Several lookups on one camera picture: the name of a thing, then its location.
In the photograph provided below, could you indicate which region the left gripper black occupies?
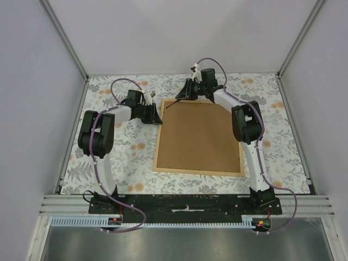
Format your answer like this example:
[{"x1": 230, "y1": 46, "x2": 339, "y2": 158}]
[{"x1": 137, "y1": 103, "x2": 163, "y2": 126}]

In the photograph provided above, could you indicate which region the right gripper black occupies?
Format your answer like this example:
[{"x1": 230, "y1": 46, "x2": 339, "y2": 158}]
[{"x1": 175, "y1": 79, "x2": 206, "y2": 102}]

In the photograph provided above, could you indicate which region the wooden picture frame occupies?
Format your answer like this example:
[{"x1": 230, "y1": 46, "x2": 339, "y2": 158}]
[{"x1": 153, "y1": 99, "x2": 244, "y2": 177}]

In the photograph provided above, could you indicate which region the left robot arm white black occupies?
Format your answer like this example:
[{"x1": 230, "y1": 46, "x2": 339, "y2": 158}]
[{"x1": 78, "y1": 90, "x2": 163, "y2": 214}]

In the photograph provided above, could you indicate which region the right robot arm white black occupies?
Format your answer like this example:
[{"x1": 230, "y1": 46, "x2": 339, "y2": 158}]
[{"x1": 175, "y1": 64, "x2": 275, "y2": 214}]

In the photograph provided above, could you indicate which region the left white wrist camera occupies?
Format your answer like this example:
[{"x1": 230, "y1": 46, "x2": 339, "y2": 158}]
[{"x1": 144, "y1": 91, "x2": 156, "y2": 105}]

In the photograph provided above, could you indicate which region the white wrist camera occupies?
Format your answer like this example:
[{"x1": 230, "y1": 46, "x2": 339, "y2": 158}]
[
  {"x1": 144, "y1": 91, "x2": 156, "y2": 105},
  {"x1": 190, "y1": 63, "x2": 202, "y2": 82}
]

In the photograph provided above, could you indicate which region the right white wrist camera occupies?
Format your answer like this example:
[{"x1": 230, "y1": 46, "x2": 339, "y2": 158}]
[{"x1": 190, "y1": 63, "x2": 202, "y2": 82}]

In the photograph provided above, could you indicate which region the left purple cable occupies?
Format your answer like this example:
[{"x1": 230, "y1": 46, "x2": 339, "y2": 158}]
[{"x1": 89, "y1": 78, "x2": 147, "y2": 235}]

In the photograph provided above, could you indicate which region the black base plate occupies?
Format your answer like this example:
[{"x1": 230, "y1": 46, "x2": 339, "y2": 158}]
[{"x1": 88, "y1": 194, "x2": 283, "y2": 225}]

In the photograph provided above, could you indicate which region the white slotted cable duct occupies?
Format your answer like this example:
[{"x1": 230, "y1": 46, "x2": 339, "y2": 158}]
[{"x1": 51, "y1": 216, "x2": 257, "y2": 229}]

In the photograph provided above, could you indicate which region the left aluminium corner post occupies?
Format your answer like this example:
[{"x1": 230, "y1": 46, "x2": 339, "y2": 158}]
[{"x1": 39, "y1": 0, "x2": 90, "y2": 80}]

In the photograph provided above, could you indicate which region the aluminium corner post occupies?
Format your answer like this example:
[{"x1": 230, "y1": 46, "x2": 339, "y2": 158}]
[
  {"x1": 39, "y1": 0, "x2": 90, "y2": 80},
  {"x1": 276, "y1": 0, "x2": 327, "y2": 77}
]

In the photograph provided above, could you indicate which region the right aluminium corner post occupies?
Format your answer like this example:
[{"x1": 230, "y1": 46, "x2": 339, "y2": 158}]
[{"x1": 276, "y1": 0, "x2": 327, "y2": 77}]

